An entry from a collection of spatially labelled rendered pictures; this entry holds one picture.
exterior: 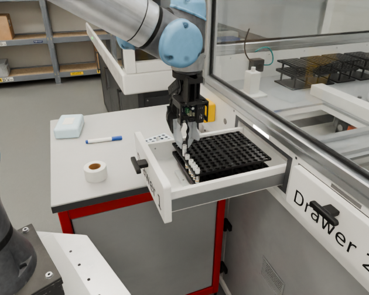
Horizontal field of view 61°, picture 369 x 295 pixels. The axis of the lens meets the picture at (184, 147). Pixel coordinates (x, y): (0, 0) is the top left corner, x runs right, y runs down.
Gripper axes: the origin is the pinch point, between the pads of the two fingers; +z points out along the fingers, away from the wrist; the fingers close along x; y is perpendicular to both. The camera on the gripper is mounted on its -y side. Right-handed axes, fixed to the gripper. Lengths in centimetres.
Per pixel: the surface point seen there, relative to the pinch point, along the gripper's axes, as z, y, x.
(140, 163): 2.7, 2.1, -12.4
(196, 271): 67, -10, 10
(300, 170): 0.7, 21.0, 21.6
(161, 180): 1.1, 13.6, -10.1
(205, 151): 3.6, 0.7, 6.4
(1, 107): 94, -307, -104
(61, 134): 16, -49, -33
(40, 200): 94, -119, -58
